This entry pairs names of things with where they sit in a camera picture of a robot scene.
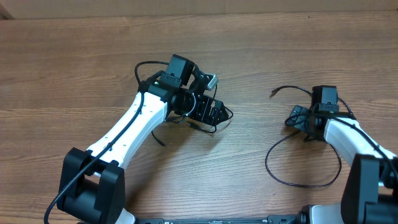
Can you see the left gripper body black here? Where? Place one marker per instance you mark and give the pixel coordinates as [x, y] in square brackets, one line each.
[196, 107]

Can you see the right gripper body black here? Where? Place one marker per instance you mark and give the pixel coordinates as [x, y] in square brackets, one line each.
[305, 126]

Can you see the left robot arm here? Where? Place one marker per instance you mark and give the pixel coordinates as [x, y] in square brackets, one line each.
[92, 184]

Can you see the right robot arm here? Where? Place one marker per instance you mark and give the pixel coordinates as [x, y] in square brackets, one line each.
[370, 194]

